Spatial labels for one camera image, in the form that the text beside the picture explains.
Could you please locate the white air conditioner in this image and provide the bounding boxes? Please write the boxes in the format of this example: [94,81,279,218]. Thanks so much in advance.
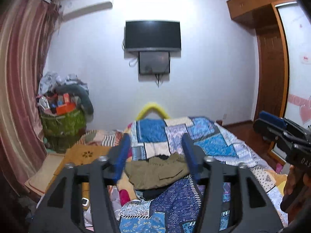
[62,0,113,22]

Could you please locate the wooden overhead cabinet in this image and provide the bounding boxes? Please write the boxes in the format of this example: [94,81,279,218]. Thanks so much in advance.
[227,0,295,29]

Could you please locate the pink striped curtain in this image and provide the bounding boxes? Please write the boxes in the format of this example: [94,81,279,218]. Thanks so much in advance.
[1,0,60,195]

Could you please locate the green laundry basket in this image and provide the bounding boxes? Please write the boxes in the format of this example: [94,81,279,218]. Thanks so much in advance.
[41,110,86,154]

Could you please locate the pile of clothes and boxes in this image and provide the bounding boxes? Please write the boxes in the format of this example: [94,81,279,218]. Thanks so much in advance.
[36,72,94,123]

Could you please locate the striped pillow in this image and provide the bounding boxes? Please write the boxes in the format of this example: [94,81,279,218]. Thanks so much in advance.
[76,130,123,147]

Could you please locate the khaki shorts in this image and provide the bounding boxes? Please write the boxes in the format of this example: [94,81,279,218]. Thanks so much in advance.
[124,153,189,190]

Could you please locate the small black wall monitor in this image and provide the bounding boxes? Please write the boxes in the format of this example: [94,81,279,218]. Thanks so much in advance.
[138,51,170,75]

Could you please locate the wooden door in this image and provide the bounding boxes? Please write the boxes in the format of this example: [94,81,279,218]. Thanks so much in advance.
[255,25,286,119]

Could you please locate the yellow foam tube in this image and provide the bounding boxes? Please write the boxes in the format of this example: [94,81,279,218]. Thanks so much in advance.
[135,102,170,120]

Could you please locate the large black wall television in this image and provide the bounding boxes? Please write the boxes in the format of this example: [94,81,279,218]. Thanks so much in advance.
[124,20,181,52]

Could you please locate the wooden bedside board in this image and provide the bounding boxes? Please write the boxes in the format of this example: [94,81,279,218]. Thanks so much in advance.
[24,143,112,211]

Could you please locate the right hand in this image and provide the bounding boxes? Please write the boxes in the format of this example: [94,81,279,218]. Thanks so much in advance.
[284,165,301,196]

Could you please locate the blue patchwork quilt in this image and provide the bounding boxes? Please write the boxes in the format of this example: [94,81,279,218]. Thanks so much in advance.
[83,116,288,233]

